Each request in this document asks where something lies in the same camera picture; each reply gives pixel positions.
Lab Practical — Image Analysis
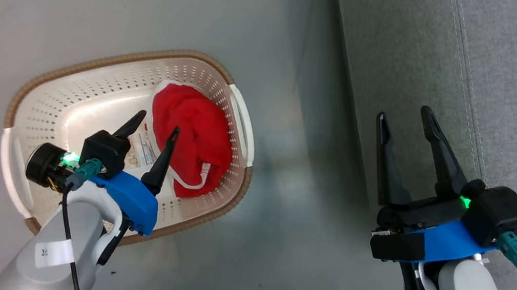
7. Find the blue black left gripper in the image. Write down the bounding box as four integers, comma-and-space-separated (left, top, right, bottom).
82, 104, 183, 239

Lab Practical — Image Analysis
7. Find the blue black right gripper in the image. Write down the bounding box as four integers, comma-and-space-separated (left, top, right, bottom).
355, 98, 517, 278

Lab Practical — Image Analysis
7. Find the red and white shirt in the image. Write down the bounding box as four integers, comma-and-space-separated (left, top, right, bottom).
139, 79, 243, 205

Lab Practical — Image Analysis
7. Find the grey fabric sofa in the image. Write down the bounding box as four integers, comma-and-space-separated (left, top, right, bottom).
286, 0, 517, 290

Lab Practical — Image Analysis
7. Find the printed basket label sticker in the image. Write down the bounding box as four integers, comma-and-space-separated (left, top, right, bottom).
123, 127, 162, 171

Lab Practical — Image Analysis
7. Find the cream perforated laundry basket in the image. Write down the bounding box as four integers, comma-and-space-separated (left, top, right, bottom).
0, 23, 271, 267

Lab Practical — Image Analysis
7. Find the left camera cable teal plug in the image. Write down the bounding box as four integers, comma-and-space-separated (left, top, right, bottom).
46, 154, 106, 290

